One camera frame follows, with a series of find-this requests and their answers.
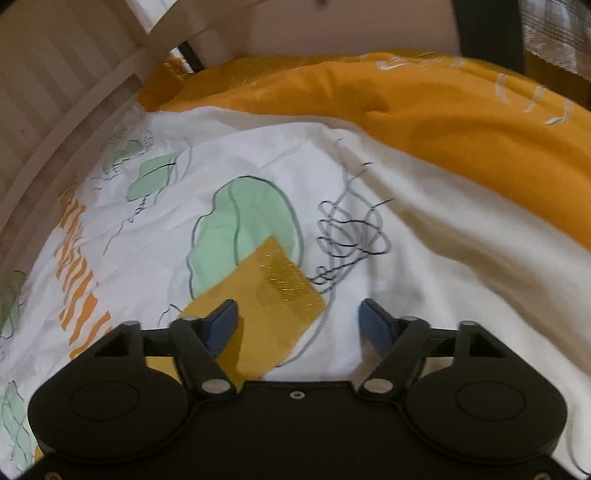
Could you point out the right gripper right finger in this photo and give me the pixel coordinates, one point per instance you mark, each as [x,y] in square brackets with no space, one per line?
[401,345]

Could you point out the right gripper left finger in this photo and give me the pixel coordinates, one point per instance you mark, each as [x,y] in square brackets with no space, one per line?
[198,342]

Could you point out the grey checked cloth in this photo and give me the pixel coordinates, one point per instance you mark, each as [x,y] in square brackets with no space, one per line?
[558,32]

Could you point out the white patterned duvet cover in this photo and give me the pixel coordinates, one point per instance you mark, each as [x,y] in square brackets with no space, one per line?
[171,204]

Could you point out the mustard yellow knit sweater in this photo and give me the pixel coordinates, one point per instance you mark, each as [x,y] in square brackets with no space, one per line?
[276,304]

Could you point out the white wooden bed frame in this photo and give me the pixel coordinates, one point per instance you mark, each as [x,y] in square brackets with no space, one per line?
[71,69]

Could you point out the orange blanket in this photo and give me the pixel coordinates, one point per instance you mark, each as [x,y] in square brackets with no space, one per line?
[475,119]

